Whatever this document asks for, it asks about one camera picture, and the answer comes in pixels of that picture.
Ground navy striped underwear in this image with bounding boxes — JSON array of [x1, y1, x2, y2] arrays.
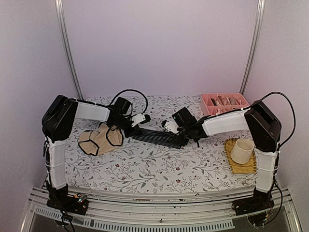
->
[[132, 128, 182, 149]]

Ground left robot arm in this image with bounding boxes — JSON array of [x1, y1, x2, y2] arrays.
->
[[42, 95, 149, 189]]

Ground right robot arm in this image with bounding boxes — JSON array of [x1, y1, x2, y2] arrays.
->
[[172, 101, 281, 211]]

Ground beige underwear black trim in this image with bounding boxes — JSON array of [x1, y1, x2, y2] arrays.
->
[[78, 123, 124, 156]]

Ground pink divided organizer tray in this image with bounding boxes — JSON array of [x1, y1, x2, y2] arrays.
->
[[200, 93, 249, 116]]

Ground floral table cloth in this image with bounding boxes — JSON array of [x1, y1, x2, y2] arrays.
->
[[64, 96, 258, 194]]

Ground cream ribbed cup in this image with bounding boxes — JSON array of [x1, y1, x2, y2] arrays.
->
[[230, 139, 254, 164]]

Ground yellow woven mat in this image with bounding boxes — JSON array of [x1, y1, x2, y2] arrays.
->
[[224, 138, 257, 174]]

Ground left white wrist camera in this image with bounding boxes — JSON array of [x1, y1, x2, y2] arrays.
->
[[131, 114, 151, 127]]

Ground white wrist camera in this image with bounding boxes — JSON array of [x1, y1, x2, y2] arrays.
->
[[161, 120, 179, 134], [131, 114, 151, 127]]

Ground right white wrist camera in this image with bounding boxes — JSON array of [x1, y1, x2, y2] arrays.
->
[[161, 120, 179, 134]]

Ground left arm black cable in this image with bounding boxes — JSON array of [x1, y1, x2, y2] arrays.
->
[[111, 88, 149, 114]]

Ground front aluminium rail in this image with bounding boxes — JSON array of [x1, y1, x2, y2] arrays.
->
[[21, 186, 301, 232]]

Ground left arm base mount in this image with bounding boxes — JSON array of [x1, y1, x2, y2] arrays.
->
[[46, 188, 89, 216]]

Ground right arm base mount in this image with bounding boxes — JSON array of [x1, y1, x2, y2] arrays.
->
[[231, 189, 274, 216]]

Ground left aluminium frame post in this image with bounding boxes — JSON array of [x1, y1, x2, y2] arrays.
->
[[55, 0, 84, 100]]

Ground aluminium frame post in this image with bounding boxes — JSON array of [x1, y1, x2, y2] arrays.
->
[[55, 0, 84, 100], [239, 0, 265, 95]]

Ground right aluminium frame post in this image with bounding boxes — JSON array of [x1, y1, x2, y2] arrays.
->
[[239, 0, 265, 95]]

